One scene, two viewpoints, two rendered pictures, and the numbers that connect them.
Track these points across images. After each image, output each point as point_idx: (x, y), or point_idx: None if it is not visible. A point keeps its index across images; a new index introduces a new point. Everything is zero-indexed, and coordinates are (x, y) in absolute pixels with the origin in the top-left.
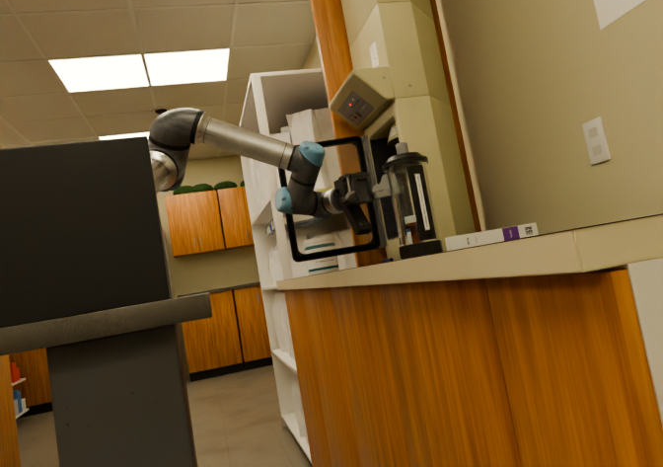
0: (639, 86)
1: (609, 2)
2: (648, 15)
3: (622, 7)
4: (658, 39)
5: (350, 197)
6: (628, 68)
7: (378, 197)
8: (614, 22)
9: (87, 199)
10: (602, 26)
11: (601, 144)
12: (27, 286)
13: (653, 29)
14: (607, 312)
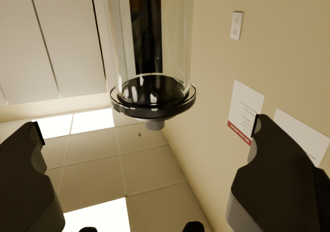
0: (328, 73)
1: (312, 142)
2: (294, 107)
3: (305, 129)
4: (297, 89)
5: (2, 142)
6: (328, 92)
7: (265, 204)
8: (317, 130)
9: None
10: (327, 139)
11: None
12: None
13: (296, 97)
14: None
